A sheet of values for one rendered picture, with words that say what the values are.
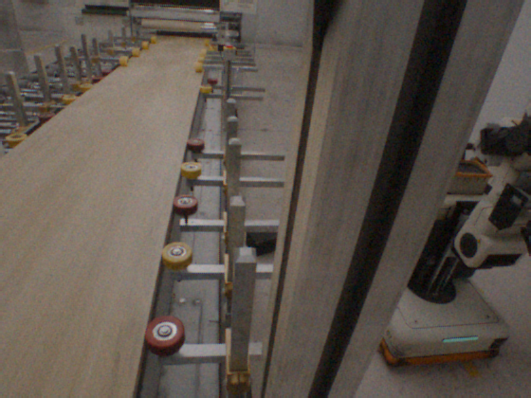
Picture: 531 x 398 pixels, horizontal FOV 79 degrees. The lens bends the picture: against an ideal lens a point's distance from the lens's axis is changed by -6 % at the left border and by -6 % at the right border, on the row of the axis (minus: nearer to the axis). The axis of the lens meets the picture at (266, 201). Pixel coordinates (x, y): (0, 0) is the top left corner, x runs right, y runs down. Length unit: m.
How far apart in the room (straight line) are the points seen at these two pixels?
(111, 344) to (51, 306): 0.18
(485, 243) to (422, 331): 0.52
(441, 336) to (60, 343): 1.53
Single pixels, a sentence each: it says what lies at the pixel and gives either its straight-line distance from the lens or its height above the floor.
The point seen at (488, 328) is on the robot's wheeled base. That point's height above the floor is 0.28.
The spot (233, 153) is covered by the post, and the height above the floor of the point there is 1.11.
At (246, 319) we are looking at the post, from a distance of 0.64.
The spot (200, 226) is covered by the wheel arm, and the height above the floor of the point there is 0.82.
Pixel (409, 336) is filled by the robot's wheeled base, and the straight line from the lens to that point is 1.72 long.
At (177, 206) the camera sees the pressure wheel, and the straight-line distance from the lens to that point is 1.11.
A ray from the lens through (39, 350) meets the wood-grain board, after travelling 0.82.
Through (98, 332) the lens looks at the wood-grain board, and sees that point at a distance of 0.80.
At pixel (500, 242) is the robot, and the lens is 1.54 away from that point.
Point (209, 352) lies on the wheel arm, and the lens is 0.81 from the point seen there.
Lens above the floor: 1.51
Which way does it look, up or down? 32 degrees down
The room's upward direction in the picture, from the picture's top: 6 degrees clockwise
